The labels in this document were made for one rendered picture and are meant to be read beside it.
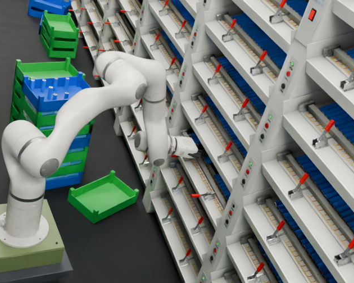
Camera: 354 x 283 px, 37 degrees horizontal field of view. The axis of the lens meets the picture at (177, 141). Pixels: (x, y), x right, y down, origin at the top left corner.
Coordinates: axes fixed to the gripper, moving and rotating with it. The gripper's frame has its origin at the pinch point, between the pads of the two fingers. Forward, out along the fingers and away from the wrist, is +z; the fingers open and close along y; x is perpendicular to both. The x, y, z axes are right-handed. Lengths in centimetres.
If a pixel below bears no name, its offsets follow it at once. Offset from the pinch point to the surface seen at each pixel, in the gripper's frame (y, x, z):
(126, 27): 135, 3, -1
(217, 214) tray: -33.3, 7.3, -3.4
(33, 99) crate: 43, 13, -66
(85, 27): 227, 45, 2
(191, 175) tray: -8.1, 8.3, -5.1
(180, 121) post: 21.1, -0.7, -4.4
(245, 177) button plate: -44.2, -19.7, -9.7
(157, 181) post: 21.1, 35.1, -1.8
